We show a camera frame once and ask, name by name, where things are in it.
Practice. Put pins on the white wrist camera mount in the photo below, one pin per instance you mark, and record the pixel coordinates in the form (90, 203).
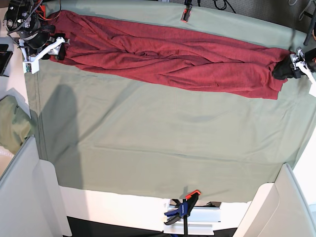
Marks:
(310, 76)
(31, 64)

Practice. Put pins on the blue orange bar clamp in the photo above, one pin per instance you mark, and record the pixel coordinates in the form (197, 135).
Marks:
(183, 210)

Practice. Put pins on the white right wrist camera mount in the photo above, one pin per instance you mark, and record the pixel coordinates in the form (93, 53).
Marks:
(31, 64)

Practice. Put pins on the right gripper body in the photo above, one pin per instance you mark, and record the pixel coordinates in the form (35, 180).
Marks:
(34, 42)

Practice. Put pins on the white bin right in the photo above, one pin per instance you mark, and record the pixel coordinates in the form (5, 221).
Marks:
(278, 209)

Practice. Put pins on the crumpled green cloth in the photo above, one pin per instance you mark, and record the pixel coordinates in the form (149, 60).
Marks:
(15, 125)

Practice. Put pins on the white bin left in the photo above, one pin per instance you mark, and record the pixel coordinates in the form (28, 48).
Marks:
(31, 203)

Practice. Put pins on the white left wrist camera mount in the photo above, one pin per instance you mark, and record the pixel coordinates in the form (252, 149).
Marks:
(310, 76)

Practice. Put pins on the green table cloth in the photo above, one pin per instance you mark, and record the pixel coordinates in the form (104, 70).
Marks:
(112, 134)

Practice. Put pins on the black tablet device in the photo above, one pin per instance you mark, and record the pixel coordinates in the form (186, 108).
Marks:
(5, 56)

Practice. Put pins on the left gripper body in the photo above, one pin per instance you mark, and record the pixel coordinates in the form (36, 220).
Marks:
(308, 59)

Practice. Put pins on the red long-sleeve shirt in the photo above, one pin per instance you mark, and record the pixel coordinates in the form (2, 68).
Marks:
(169, 56)

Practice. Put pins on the orange black clamp top middle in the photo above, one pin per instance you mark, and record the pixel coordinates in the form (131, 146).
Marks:
(187, 11)

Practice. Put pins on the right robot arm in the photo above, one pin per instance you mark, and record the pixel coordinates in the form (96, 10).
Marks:
(26, 15)

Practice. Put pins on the white bin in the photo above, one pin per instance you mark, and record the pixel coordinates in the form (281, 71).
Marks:
(278, 209)
(31, 203)

